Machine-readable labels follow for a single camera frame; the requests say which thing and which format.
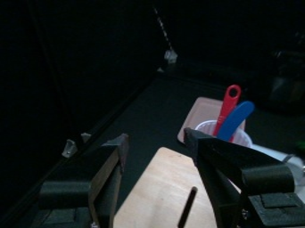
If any white plastic cup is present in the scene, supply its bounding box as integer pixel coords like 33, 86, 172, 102
194, 119, 254, 149

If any red plastic tool with hole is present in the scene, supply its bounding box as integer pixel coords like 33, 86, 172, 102
212, 84, 243, 137

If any black frame post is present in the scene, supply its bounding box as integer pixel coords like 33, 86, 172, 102
151, 4, 175, 52

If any pink rectangular tray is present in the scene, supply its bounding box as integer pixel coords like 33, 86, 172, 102
176, 96, 247, 146

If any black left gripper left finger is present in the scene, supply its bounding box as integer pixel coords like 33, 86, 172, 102
30, 133, 129, 228

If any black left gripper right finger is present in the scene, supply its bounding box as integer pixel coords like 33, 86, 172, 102
182, 127, 305, 228

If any light cutting board with slot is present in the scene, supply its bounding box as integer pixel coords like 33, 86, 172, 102
112, 146, 243, 228

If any blue plastic tool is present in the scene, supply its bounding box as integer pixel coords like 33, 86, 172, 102
215, 101, 255, 143

